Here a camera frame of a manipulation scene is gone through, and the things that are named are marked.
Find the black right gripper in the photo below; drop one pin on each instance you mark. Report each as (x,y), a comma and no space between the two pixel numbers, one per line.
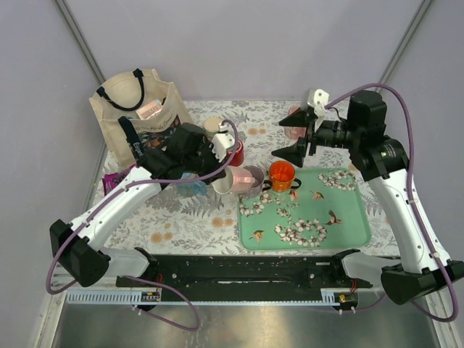
(295,152)

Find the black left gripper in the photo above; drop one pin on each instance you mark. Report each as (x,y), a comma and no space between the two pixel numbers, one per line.
(217,164)

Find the small pale pink mug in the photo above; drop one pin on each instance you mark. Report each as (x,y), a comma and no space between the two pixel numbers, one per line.
(237,180)

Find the orange mug black handle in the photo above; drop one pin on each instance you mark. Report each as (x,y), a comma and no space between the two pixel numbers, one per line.
(281,177)

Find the lilac mug black handle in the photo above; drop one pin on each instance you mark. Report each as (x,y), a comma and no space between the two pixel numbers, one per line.
(260,185)

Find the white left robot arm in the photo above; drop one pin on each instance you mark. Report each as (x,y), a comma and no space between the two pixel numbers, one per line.
(186,156)

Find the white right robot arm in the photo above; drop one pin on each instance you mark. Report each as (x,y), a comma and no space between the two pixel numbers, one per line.
(424,266)

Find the blue glazed mug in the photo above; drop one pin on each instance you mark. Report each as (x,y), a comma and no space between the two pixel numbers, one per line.
(191,189)

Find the red mug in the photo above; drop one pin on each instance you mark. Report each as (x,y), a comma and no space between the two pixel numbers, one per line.
(238,157)

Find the cream floral mug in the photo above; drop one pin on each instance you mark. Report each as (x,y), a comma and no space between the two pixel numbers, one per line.
(211,126)

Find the floral table mat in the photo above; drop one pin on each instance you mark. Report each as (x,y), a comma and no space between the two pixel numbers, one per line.
(171,224)

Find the pink box in bag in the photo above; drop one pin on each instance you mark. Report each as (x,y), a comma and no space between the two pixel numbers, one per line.
(150,110)

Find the green hummingbird tray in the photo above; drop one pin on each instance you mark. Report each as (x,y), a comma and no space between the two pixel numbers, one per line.
(325,212)

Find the beige canvas tote bag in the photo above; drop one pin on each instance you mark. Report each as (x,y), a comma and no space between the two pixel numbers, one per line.
(121,95)

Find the purple snack packet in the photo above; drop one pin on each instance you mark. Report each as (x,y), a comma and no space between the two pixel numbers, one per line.
(111,181)

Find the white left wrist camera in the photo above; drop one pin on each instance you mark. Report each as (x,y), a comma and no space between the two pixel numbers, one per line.
(222,141)

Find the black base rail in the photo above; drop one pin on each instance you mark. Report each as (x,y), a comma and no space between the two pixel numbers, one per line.
(248,279)

